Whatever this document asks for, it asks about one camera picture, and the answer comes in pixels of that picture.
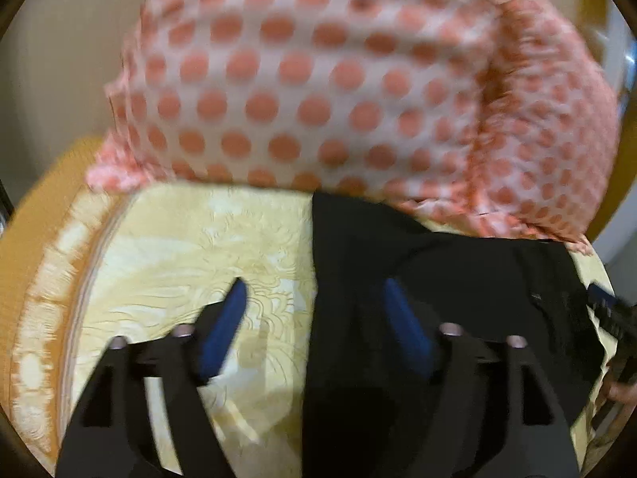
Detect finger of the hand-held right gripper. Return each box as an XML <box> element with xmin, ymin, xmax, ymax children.
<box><xmin>587</xmin><ymin>283</ymin><xmax>637</xmax><ymax>342</ymax></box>

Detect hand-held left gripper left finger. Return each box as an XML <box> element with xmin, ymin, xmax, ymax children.
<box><xmin>55</xmin><ymin>278</ymin><xmax>267</xmax><ymax>478</ymax></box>

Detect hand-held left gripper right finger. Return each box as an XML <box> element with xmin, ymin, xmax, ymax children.
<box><xmin>382</xmin><ymin>279</ymin><xmax>581</xmax><ymax>478</ymax></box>

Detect black pants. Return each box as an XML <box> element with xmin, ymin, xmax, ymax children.
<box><xmin>303</xmin><ymin>192</ymin><xmax>607</xmax><ymax>478</ymax></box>

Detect person's right hand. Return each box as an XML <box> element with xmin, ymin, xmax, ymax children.
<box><xmin>608</xmin><ymin>381</ymin><xmax>637</xmax><ymax>405</ymax></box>

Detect yellow patterned bed sheet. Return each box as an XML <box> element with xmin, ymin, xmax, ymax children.
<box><xmin>0</xmin><ymin>135</ymin><xmax>620</xmax><ymax>478</ymax></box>

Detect pink polka dot pillow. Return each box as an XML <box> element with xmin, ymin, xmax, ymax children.
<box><xmin>86</xmin><ymin>0</ymin><xmax>503</xmax><ymax>200</ymax></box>
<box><xmin>398</xmin><ymin>0</ymin><xmax>623</xmax><ymax>255</ymax></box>

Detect wooden door with glass panes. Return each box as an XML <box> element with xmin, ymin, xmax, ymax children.
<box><xmin>580</xmin><ymin>0</ymin><xmax>637</xmax><ymax>260</ymax></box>

